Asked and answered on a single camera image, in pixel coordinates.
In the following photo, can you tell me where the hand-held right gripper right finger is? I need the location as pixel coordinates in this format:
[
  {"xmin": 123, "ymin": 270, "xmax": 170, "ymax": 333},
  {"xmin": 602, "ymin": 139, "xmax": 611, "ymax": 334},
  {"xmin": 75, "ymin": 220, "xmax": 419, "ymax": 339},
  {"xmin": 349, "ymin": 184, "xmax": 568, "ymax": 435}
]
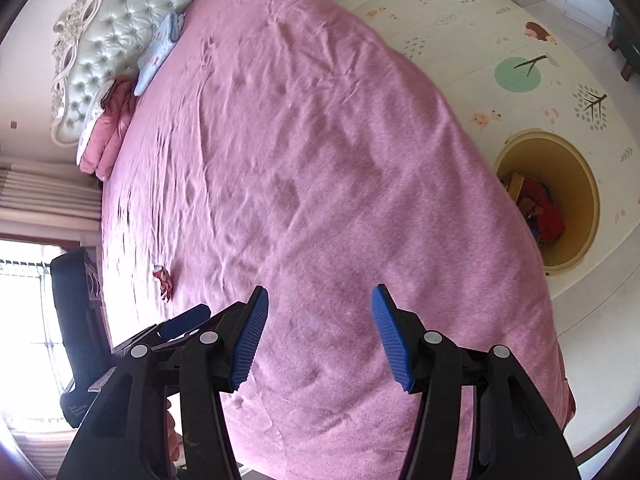
[{"xmin": 371, "ymin": 284, "xmax": 581, "ymax": 480}]

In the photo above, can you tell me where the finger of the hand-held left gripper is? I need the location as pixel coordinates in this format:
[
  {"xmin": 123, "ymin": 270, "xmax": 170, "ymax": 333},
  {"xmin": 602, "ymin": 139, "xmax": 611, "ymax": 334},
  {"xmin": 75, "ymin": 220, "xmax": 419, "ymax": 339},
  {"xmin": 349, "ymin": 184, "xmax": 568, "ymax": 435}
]
[{"xmin": 114, "ymin": 304, "xmax": 211, "ymax": 356}]

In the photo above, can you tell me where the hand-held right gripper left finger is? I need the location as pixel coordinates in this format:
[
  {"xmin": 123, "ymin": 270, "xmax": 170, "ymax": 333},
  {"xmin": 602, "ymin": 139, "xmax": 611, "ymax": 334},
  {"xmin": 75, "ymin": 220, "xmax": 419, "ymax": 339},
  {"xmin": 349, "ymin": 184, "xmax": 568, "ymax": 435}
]
[{"xmin": 57, "ymin": 285, "xmax": 271, "ymax": 480}]

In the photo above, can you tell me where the red and white wrapper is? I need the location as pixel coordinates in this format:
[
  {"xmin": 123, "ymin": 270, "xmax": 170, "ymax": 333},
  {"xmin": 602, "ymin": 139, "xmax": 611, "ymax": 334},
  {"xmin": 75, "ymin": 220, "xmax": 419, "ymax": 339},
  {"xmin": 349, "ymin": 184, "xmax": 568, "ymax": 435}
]
[{"xmin": 152, "ymin": 264, "xmax": 174, "ymax": 303}]

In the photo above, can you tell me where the tan cardboard box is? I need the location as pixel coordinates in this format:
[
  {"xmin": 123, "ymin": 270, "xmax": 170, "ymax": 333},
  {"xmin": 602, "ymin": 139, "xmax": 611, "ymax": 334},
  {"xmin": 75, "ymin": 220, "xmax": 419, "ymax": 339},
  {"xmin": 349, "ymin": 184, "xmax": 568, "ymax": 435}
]
[{"xmin": 505, "ymin": 174, "xmax": 532, "ymax": 207}]

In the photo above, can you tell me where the red cloth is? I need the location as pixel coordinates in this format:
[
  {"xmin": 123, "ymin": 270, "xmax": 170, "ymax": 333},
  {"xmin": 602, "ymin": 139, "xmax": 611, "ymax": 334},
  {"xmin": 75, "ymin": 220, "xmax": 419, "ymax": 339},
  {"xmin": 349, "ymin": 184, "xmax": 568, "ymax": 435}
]
[{"xmin": 522, "ymin": 180, "xmax": 566, "ymax": 243}]

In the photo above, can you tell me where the yellow round bin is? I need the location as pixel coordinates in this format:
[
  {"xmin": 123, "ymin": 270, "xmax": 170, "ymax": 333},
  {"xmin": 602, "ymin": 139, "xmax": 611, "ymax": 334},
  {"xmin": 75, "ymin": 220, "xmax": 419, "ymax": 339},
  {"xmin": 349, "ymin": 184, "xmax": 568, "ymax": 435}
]
[{"xmin": 492, "ymin": 130, "xmax": 601, "ymax": 276}]

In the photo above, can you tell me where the person's left hand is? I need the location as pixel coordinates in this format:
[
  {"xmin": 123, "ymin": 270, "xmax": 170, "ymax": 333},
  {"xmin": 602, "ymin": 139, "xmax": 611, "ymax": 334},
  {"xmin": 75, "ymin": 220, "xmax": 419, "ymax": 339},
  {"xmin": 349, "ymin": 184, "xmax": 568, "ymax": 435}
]
[{"xmin": 164, "ymin": 394, "xmax": 184, "ymax": 467}]

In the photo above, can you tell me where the bright window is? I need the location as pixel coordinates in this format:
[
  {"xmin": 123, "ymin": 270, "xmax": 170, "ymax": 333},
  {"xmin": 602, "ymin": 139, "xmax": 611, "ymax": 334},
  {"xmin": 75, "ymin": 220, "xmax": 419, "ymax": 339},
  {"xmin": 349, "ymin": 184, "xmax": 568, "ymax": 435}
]
[{"xmin": 0, "ymin": 240, "xmax": 76, "ymax": 426}]

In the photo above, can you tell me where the striped curtain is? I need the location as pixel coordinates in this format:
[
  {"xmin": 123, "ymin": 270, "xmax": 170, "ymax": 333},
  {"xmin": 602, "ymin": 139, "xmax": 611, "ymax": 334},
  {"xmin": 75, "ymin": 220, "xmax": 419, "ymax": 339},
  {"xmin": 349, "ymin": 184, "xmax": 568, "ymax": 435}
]
[{"xmin": 0, "ymin": 160, "xmax": 103, "ymax": 236}]

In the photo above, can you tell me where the pink pillow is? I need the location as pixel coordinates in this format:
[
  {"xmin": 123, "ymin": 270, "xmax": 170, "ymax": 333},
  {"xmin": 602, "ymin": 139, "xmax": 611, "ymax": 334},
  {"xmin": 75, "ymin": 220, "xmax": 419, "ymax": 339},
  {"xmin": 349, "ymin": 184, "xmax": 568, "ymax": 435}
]
[{"xmin": 77, "ymin": 77, "xmax": 137, "ymax": 181}]

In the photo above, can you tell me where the pink bed sheet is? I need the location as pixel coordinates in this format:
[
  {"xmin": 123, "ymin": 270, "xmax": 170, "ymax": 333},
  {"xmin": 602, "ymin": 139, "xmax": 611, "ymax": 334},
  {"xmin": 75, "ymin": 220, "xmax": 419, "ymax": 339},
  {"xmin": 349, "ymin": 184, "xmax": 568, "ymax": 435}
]
[{"xmin": 100, "ymin": 0, "xmax": 576, "ymax": 480}]

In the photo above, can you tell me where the white pillow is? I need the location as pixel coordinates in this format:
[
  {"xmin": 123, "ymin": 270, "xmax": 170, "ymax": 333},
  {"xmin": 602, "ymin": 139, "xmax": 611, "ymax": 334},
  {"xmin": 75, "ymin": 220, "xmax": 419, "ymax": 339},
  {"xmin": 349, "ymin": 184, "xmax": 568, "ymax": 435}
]
[{"xmin": 80, "ymin": 80, "xmax": 120, "ymax": 136}]

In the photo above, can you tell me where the light blue pillow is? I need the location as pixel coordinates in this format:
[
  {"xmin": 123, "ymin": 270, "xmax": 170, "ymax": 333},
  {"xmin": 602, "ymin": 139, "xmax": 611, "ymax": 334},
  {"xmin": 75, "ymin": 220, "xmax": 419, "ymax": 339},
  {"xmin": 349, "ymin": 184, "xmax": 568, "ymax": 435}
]
[{"xmin": 134, "ymin": 10, "xmax": 188, "ymax": 97}]

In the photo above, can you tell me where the tufted grey headboard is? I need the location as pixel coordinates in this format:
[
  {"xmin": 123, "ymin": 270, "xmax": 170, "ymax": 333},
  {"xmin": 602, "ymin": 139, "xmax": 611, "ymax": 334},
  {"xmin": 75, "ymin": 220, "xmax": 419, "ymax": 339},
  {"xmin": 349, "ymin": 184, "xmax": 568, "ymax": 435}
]
[{"xmin": 50, "ymin": 0, "xmax": 226, "ymax": 148}]

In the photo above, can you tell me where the printed play mat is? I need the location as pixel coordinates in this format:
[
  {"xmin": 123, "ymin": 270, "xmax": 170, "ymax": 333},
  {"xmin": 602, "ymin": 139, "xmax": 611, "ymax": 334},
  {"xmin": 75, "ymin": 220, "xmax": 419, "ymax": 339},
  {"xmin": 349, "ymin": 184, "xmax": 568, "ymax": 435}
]
[{"xmin": 322, "ymin": 0, "xmax": 640, "ymax": 341}]

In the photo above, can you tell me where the green stool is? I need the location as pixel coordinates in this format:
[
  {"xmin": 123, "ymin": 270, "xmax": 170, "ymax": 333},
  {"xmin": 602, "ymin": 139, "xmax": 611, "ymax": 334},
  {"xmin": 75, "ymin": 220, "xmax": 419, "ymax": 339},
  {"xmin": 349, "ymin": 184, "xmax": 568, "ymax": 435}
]
[{"xmin": 607, "ymin": 10, "xmax": 640, "ymax": 82}]

